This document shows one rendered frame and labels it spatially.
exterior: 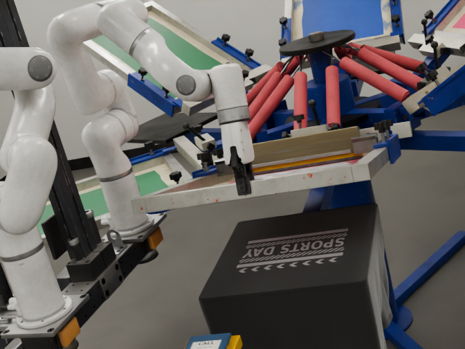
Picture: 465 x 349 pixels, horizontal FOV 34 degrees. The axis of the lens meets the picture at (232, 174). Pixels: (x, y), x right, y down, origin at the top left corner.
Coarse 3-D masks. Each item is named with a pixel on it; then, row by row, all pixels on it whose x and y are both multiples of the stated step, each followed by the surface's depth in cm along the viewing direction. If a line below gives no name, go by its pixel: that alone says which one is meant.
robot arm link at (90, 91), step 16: (64, 16) 180; (80, 16) 182; (48, 32) 183; (64, 32) 181; (80, 32) 182; (96, 32) 187; (64, 48) 184; (80, 48) 187; (64, 64) 187; (80, 64) 188; (64, 80) 190; (80, 80) 188; (96, 80) 191; (112, 80) 196; (80, 96) 189; (96, 96) 190; (112, 96) 195; (128, 96) 200; (80, 112) 192; (96, 112) 194; (128, 112) 200
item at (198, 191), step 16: (368, 160) 174; (384, 160) 199; (208, 176) 229; (224, 176) 244; (288, 176) 171; (304, 176) 170; (320, 176) 169; (336, 176) 168; (352, 176) 167; (368, 176) 166; (160, 192) 193; (176, 192) 182; (192, 192) 178; (208, 192) 177; (224, 192) 176; (256, 192) 174; (272, 192) 173; (288, 192) 172; (144, 208) 183; (160, 208) 181
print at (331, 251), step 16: (256, 240) 222; (272, 240) 219; (288, 240) 217; (304, 240) 214; (320, 240) 211; (336, 240) 209; (256, 256) 212; (272, 256) 209; (288, 256) 207; (304, 256) 204; (320, 256) 202; (336, 256) 199; (240, 272) 205
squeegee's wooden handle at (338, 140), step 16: (352, 128) 225; (256, 144) 234; (272, 144) 233; (288, 144) 231; (304, 144) 230; (320, 144) 228; (336, 144) 227; (352, 144) 226; (256, 160) 235; (272, 160) 233
